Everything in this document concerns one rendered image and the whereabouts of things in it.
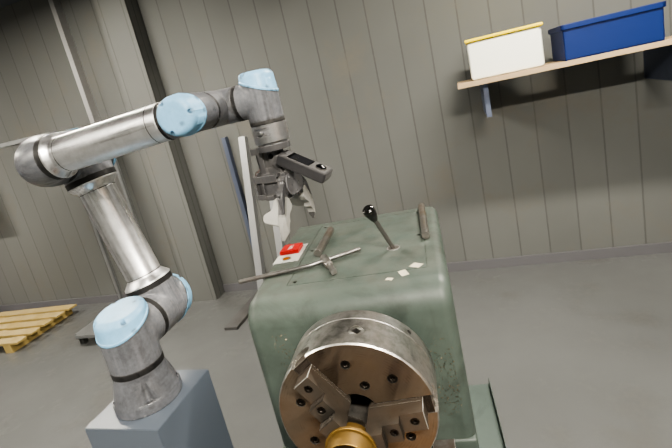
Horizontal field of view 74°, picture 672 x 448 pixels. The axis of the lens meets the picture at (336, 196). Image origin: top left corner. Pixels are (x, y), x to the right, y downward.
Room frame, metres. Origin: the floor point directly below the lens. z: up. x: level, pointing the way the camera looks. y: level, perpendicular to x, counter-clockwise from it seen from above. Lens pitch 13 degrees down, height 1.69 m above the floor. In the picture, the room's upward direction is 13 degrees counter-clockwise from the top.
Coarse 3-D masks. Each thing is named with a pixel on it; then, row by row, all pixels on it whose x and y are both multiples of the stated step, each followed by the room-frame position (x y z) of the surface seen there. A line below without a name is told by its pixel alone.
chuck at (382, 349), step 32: (352, 320) 0.82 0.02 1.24; (320, 352) 0.75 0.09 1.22; (352, 352) 0.74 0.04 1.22; (384, 352) 0.73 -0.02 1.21; (416, 352) 0.77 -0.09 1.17; (288, 384) 0.77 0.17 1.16; (352, 384) 0.74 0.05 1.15; (384, 384) 0.73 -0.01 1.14; (416, 384) 0.72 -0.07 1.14; (288, 416) 0.77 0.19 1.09; (352, 416) 0.79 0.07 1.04
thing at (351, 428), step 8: (352, 424) 0.68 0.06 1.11; (336, 432) 0.66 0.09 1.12; (344, 432) 0.66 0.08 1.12; (352, 432) 0.65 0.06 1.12; (360, 432) 0.65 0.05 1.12; (328, 440) 0.67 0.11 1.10; (336, 440) 0.65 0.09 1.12; (344, 440) 0.64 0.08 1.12; (352, 440) 0.64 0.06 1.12; (360, 440) 0.64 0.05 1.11; (368, 440) 0.65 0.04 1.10
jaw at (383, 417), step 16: (400, 400) 0.72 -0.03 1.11; (416, 400) 0.71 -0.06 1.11; (432, 400) 0.72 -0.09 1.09; (368, 416) 0.71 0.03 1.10; (384, 416) 0.69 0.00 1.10; (400, 416) 0.68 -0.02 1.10; (416, 416) 0.68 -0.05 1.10; (368, 432) 0.67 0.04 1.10; (384, 432) 0.67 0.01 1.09; (400, 432) 0.67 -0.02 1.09
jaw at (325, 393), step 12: (300, 360) 0.78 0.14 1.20; (300, 372) 0.76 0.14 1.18; (312, 372) 0.74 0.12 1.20; (300, 384) 0.72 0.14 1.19; (312, 384) 0.72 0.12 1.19; (324, 384) 0.73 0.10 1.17; (312, 396) 0.72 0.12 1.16; (324, 396) 0.70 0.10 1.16; (336, 396) 0.72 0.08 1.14; (348, 396) 0.75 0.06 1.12; (312, 408) 0.70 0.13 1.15; (324, 408) 0.69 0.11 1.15; (336, 408) 0.70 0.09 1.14; (348, 408) 0.72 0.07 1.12; (324, 420) 0.69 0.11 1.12; (336, 420) 0.67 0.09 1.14; (324, 432) 0.67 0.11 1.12
